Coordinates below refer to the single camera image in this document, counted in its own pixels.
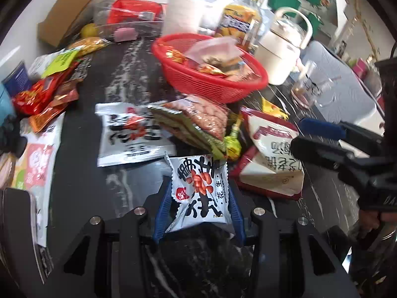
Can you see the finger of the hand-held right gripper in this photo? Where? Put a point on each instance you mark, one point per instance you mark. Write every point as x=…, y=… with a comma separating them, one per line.
x=322, y=128
x=319, y=150

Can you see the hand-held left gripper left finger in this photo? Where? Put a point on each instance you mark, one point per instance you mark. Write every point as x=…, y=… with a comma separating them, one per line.
x=161, y=214

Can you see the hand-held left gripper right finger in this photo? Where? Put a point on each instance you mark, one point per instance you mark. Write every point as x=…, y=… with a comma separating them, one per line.
x=238, y=220

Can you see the white peanut snack packet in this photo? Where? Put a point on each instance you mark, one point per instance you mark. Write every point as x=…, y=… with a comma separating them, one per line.
x=130, y=136
x=198, y=192

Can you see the yellow black snack packet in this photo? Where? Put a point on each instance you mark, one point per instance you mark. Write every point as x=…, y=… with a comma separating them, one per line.
x=273, y=108

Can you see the red white large snack bag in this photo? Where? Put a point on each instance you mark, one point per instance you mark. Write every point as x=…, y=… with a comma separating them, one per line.
x=269, y=173

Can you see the yellow green candy stick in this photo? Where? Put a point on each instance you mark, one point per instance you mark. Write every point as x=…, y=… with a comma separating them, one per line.
x=232, y=142

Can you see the green brown cereal packet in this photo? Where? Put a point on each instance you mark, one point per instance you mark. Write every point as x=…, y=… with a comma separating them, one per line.
x=201, y=118

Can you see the red plastic basket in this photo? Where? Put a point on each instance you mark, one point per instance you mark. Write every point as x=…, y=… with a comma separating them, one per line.
x=201, y=88

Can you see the translucent plastic bag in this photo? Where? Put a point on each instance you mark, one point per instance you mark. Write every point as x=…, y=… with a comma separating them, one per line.
x=214, y=49

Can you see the person's right hand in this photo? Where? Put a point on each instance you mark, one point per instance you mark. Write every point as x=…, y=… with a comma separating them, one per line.
x=370, y=225

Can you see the glass mug with cartoon print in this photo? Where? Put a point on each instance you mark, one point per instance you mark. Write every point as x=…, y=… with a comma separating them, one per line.
x=305, y=90

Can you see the grey chair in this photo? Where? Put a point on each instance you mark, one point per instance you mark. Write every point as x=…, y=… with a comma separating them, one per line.
x=341, y=77

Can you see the pink box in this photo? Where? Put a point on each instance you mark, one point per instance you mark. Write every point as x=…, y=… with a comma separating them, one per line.
x=361, y=68

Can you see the white pink packet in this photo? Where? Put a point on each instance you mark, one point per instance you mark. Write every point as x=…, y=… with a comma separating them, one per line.
x=38, y=167

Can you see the iced tea bottle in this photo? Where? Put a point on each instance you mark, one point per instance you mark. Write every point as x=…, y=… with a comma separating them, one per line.
x=235, y=21

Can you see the black rounded object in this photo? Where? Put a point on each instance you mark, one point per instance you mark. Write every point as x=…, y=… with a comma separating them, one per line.
x=18, y=239

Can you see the orange snack packet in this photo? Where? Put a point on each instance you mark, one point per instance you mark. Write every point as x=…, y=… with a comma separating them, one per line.
x=46, y=118

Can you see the dark red snack packet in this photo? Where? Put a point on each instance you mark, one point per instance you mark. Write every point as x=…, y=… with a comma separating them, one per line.
x=73, y=79

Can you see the white toilet paper roll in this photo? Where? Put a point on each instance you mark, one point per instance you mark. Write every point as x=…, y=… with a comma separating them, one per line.
x=183, y=15

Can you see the green snack packet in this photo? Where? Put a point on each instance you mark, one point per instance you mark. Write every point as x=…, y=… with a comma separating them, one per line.
x=60, y=62

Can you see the pink wrapped bar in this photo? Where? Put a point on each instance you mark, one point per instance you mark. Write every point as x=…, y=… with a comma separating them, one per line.
x=124, y=34

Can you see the yellow pellet snack bag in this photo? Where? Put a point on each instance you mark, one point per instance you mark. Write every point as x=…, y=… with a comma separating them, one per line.
x=88, y=44

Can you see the light blue figurine device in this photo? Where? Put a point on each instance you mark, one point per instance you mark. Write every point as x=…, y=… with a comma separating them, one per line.
x=6, y=102

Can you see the yellow lemon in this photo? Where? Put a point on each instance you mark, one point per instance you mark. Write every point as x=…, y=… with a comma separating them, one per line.
x=90, y=31

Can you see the dark blue jar white lid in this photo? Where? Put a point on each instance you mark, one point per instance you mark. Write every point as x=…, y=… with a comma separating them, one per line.
x=17, y=79

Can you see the red packet in clear container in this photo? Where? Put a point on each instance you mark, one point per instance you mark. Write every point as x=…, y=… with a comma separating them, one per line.
x=133, y=11

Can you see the clear plastic container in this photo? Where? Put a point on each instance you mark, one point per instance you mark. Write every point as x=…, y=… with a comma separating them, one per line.
x=102, y=15

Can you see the brown cardboard box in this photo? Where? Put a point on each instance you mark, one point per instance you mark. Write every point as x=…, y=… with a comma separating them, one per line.
x=62, y=15

